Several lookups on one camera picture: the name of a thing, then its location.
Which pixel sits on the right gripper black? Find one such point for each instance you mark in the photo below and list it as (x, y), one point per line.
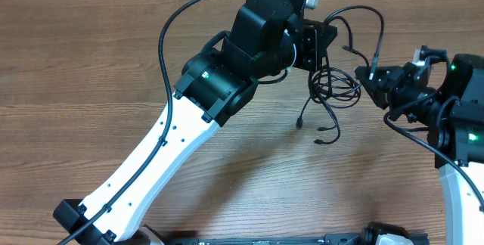
(395, 86)

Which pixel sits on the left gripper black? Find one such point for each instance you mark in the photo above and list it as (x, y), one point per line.
(315, 44)

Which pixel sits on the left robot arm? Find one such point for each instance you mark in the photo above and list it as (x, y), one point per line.
(204, 98)

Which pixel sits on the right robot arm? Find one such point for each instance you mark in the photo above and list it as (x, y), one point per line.
(437, 102)

